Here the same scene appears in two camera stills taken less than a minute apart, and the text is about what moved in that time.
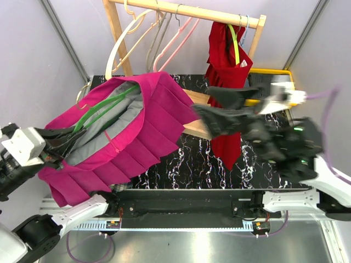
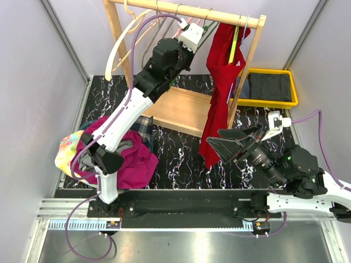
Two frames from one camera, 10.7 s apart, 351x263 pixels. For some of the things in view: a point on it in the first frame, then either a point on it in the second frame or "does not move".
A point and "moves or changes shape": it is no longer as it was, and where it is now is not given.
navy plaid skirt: (120, 187) -> (143, 125)
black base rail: (202, 209) does not move
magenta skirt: (166, 109) -> (139, 165)
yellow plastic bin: (254, 102) does not move
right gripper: (223, 119) -> (225, 148)
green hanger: (120, 97) -> (207, 30)
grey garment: (120, 114) moves or changes shape
